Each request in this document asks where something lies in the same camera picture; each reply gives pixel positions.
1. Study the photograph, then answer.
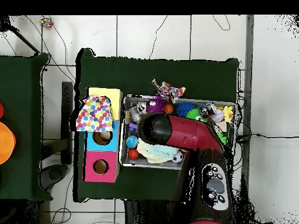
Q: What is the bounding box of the light teal cloth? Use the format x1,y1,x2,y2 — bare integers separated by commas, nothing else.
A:
137,139,178,164

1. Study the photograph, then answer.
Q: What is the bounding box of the colourful patterned cloth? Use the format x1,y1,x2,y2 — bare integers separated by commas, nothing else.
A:
151,79,186,103
75,94,114,133

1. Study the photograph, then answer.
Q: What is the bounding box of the shallow clear bin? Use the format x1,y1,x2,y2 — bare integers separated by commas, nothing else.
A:
119,95,237,171

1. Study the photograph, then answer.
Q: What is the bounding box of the wooden box with three holes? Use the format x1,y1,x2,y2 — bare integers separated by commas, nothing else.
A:
83,86,124,184

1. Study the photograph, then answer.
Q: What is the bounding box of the crushed silver can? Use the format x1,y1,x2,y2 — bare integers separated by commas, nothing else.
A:
130,101,148,120

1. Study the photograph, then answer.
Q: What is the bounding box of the purple spiky monster toy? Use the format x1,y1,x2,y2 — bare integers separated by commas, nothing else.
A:
146,95,169,114

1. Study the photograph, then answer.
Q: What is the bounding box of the small orange basketball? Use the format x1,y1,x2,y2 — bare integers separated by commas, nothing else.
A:
163,102,175,115

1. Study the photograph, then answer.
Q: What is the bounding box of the blue globe ball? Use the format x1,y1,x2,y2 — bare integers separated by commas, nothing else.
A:
126,135,140,149

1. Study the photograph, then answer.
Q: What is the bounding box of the blue spiky ball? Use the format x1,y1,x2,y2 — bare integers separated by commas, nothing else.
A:
176,102,196,117

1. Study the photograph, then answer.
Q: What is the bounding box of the green spiky ball with eyes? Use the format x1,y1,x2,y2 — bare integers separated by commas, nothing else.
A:
186,108,198,120

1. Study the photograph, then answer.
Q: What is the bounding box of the small soccer ball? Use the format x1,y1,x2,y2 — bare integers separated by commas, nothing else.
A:
172,151,184,164

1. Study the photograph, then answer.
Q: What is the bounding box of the dark green table cloth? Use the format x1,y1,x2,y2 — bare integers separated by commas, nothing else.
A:
74,48,240,204

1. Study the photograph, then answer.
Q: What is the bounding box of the green covered side table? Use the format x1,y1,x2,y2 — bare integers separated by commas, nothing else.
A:
0,53,50,201

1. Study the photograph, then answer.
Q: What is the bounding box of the orange bowl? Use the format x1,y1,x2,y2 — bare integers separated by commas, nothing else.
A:
0,121,17,166

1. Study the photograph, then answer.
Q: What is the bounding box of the small colourful toy on floor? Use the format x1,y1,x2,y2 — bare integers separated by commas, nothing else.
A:
39,16,54,30

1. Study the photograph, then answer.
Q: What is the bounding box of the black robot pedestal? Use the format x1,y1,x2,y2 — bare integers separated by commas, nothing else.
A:
123,199,187,224

